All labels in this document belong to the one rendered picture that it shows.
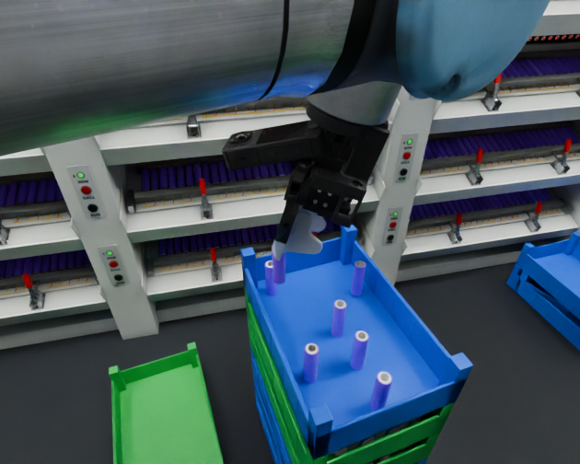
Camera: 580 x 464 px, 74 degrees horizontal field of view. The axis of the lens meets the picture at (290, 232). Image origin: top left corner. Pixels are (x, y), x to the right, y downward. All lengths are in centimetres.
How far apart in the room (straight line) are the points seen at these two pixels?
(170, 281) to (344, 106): 79
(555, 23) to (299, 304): 79
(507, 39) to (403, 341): 48
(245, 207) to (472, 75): 79
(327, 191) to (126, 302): 76
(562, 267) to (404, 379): 93
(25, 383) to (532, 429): 120
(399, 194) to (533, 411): 59
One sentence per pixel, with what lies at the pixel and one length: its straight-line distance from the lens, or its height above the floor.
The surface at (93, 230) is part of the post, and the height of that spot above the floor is 37.
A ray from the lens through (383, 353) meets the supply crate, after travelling 59.
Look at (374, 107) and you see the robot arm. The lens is 37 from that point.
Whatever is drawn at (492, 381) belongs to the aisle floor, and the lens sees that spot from 114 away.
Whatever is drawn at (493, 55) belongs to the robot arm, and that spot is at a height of 84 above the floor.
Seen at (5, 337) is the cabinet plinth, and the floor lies 4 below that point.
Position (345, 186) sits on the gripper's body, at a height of 67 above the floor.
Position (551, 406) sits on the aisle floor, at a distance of 117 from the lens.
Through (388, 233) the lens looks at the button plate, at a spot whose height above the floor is 24.
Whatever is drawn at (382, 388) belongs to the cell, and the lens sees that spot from 49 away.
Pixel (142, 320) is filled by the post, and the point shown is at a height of 6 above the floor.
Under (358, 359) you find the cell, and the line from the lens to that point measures 55.
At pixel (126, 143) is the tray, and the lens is 84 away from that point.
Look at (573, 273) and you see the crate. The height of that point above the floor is 8.
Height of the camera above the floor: 87
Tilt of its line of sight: 37 degrees down
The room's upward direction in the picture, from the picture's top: straight up
